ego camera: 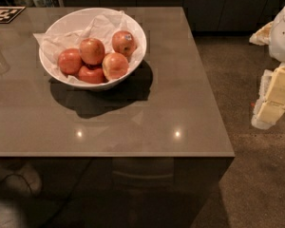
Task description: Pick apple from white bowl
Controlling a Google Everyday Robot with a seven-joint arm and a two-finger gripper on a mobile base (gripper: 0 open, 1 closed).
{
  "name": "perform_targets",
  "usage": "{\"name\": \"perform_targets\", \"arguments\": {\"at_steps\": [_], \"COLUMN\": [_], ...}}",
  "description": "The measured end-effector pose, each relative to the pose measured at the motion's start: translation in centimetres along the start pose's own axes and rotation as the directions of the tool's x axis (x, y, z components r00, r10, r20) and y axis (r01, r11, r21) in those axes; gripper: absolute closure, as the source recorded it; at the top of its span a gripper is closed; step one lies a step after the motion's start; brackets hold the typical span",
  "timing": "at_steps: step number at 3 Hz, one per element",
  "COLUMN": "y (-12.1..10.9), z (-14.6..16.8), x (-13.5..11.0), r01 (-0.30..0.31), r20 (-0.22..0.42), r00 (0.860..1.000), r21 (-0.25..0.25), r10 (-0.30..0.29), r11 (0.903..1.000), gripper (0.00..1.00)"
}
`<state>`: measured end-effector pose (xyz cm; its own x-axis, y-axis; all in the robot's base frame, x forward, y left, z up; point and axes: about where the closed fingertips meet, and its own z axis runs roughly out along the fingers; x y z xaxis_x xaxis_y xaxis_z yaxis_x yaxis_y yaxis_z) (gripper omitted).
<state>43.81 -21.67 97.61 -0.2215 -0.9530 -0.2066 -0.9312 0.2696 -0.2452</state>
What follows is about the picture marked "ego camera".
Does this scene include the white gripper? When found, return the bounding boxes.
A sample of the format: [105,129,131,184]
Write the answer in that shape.
[249,6,285,130]

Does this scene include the red apple with sticker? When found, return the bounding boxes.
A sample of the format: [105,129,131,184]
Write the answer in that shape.
[112,30,137,57]

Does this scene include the red apple yellowish right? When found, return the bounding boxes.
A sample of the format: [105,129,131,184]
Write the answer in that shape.
[102,52,129,81]

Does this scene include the red apple bottom centre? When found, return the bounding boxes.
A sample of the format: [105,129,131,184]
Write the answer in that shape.
[78,66,105,84]

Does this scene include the red apple top centre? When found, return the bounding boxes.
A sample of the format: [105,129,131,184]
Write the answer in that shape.
[79,38,105,65]

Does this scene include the red apple left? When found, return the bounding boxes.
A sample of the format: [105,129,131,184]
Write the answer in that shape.
[57,48,83,75]

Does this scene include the dark kitchen cabinets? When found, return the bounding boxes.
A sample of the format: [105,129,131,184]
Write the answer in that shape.
[63,0,285,32]

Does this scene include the white paper liner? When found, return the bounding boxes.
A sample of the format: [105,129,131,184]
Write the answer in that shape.
[32,10,144,86]

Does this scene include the black white marker tag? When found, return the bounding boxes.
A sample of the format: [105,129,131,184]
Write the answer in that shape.
[0,6,25,24]

